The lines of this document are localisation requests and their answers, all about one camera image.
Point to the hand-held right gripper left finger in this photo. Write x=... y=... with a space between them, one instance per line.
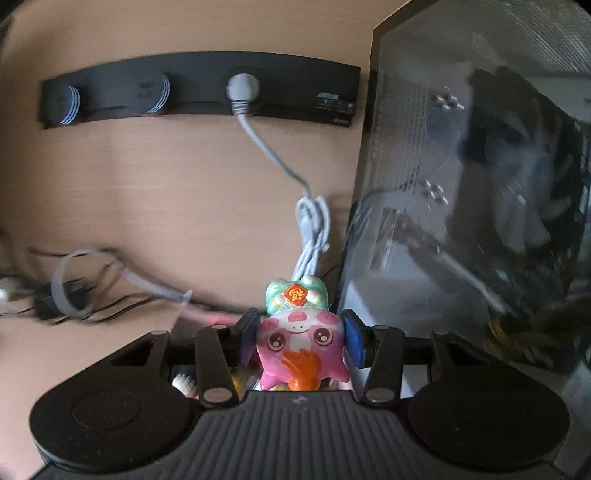
x=248 y=334

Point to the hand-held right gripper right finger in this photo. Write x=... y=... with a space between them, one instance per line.
x=353 y=339

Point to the pink cardboard box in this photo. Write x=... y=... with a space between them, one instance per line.
x=207 y=317

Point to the pink pig toy teal hat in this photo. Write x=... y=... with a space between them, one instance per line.
x=300 y=341

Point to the glass panel computer case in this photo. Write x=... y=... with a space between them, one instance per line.
x=461 y=184

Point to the black wall power strip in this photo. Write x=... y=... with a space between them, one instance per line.
x=286 y=97

